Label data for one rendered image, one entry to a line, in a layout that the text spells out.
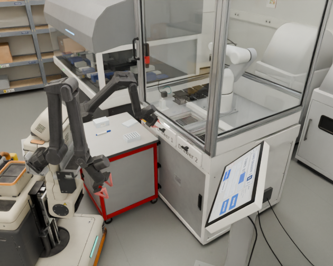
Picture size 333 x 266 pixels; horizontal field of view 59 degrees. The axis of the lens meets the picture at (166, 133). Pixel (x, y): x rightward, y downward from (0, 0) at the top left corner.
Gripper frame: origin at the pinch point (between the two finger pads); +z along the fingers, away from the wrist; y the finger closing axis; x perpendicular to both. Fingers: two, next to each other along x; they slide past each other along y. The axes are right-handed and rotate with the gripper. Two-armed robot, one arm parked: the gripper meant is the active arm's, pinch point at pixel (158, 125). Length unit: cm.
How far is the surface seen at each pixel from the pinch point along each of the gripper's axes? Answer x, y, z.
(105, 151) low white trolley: 19.6, -42.6, -11.5
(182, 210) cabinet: -20, -48, 64
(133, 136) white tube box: 23.0, -21.2, 4.7
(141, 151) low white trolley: 14.8, -27.7, 14.9
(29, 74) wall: 425, -85, 23
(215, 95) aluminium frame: -50, 37, -21
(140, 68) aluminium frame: 45, 28, -16
